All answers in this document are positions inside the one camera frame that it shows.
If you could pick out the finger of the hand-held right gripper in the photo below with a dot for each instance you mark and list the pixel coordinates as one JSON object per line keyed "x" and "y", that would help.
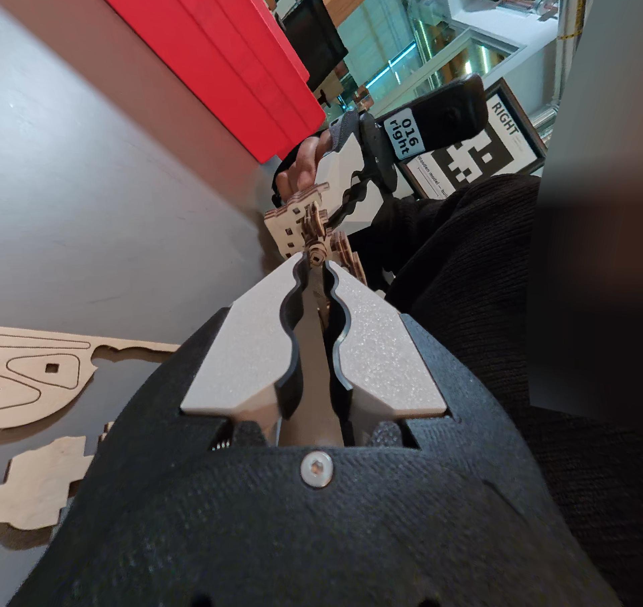
{"x": 341, "y": 170}
{"x": 369, "y": 210}

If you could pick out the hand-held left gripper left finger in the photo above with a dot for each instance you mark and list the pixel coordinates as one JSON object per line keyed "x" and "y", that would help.
{"x": 241, "y": 355}

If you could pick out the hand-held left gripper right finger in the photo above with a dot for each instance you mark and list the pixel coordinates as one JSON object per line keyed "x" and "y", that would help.
{"x": 387, "y": 361}

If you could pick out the small wooden gear part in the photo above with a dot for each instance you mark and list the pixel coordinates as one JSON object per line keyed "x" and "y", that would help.
{"x": 316, "y": 254}

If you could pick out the pale wooden model assembly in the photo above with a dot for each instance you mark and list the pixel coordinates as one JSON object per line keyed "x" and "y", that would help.
{"x": 281, "y": 225}

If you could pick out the person's right forearm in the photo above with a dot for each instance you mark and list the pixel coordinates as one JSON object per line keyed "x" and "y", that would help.
{"x": 462, "y": 265}

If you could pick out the person's right hand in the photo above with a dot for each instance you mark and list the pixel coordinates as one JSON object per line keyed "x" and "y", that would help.
{"x": 301, "y": 170}

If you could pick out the framed marker sign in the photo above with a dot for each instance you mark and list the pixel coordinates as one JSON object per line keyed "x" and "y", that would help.
{"x": 507, "y": 139}

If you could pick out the black monitor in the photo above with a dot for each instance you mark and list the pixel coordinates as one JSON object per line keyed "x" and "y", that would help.
{"x": 316, "y": 34}

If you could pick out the red plastic box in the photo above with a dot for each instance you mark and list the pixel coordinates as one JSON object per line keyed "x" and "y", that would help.
{"x": 216, "y": 39}

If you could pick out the laser-cut plywood sheet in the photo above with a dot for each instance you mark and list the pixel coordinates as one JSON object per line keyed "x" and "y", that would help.
{"x": 35, "y": 381}

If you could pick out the person's black sweater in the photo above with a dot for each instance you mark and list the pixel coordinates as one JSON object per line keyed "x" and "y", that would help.
{"x": 587, "y": 491}

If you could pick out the stepped plywood piece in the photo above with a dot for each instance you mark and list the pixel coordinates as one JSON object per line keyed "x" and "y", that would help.
{"x": 40, "y": 486}

